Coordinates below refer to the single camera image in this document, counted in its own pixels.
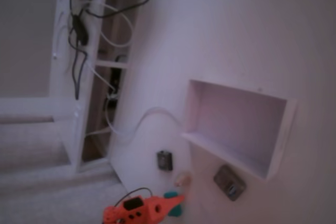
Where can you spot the black box with clear lid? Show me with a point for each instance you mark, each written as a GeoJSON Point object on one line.
{"type": "Point", "coordinates": [165, 160]}
{"type": "Point", "coordinates": [229, 183]}

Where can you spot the white shelf frame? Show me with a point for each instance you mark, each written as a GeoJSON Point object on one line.
{"type": "Point", "coordinates": [65, 77]}

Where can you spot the white cardboard bin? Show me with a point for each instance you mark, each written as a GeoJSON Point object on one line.
{"type": "Point", "coordinates": [236, 129]}

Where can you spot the green cube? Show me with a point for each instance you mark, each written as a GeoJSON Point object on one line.
{"type": "Point", "coordinates": [175, 209]}

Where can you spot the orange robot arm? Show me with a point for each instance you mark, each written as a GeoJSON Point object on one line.
{"type": "Point", "coordinates": [111, 214]}

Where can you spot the orange gripper body with servo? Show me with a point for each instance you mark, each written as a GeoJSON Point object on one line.
{"type": "Point", "coordinates": [155, 206]}

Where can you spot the beige stone figurine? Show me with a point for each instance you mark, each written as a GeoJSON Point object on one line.
{"type": "Point", "coordinates": [183, 179]}

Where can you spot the orange fixed gripper finger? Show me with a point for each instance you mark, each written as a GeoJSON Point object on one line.
{"type": "Point", "coordinates": [172, 201]}

